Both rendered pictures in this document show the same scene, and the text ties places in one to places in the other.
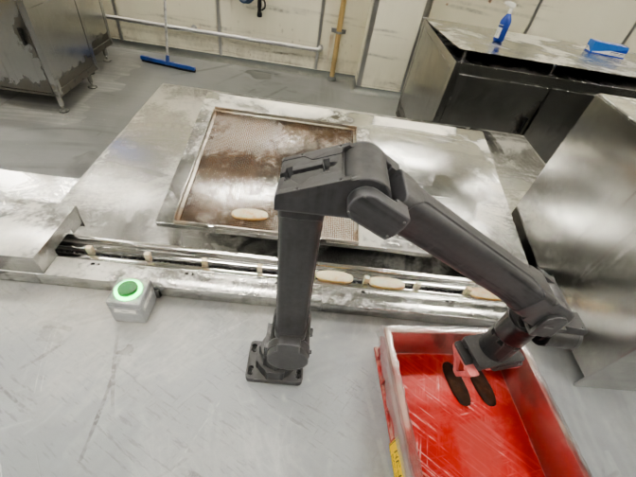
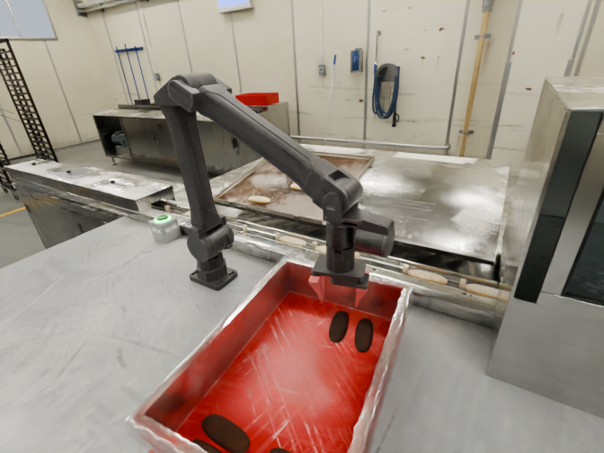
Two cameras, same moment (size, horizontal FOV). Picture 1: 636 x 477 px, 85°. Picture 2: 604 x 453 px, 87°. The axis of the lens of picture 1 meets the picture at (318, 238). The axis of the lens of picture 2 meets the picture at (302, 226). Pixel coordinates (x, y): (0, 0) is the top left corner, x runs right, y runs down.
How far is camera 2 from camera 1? 0.69 m
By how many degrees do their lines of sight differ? 36
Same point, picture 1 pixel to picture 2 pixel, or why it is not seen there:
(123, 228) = not seen: hidden behind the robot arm
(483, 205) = (468, 211)
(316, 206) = (167, 100)
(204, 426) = (148, 291)
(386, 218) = (183, 94)
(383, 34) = (510, 128)
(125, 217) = not seen: hidden behind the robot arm
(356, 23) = (484, 124)
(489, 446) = (330, 374)
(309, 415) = (208, 306)
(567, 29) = not seen: outside the picture
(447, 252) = (238, 130)
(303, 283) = (189, 171)
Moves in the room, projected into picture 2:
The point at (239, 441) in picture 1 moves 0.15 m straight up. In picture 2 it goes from (158, 303) to (142, 255)
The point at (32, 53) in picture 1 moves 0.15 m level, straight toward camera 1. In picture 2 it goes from (236, 152) to (235, 155)
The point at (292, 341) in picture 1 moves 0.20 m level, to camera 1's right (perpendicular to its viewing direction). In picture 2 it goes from (195, 227) to (251, 250)
